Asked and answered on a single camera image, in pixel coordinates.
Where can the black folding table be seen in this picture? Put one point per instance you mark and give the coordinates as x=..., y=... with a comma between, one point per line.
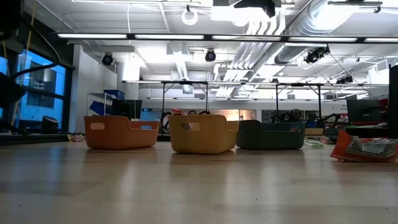
x=183, y=82
x=298, y=84

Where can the green clear candy wrapper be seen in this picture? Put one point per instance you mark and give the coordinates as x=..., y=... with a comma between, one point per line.
x=314, y=143

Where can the black monitor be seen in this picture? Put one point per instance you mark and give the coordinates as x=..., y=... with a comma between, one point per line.
x=367, y=110
x=126, y=109

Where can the yellow plastic bin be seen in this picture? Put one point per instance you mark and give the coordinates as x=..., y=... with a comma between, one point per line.
x=203, y=137

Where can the orange candy packet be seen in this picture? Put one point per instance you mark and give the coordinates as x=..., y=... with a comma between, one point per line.
x=363, y=147

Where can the orange plastic bin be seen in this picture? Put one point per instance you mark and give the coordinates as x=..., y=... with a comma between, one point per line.
x=118, y=133

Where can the teal plastic bin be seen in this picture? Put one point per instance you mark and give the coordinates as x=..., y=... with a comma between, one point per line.
x=270, y=137

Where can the small red candy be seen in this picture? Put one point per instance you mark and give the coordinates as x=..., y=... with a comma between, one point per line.
x=178, y=111

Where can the person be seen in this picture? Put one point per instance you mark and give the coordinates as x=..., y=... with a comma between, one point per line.
x=295, y=115

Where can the overhead camera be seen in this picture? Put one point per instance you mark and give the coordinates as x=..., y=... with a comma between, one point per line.
x=258, y=5

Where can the black aluminium table frame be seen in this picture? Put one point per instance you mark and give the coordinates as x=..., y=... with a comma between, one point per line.
x=31, y=139

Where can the silver ventilation duct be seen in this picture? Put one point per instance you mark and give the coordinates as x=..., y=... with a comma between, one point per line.
x=308, y=28

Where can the blue storage bin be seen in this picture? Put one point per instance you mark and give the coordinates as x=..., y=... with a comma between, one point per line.
x=114, y=94

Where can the black ceiling spot lamp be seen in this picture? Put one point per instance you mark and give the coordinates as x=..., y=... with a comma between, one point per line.
x=210, y=55
x=315, y=55
x=107, y=59

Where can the yellow clear candy wrapper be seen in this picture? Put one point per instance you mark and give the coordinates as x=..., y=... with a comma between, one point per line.
x=76, y=138

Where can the overhead LED light bar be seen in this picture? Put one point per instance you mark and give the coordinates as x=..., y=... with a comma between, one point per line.
x=217, y=37

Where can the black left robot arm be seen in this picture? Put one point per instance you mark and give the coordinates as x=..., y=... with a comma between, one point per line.
x=9, y=91

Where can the black cylinder bin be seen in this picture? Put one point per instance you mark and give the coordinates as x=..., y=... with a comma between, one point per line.
x=49, y=125

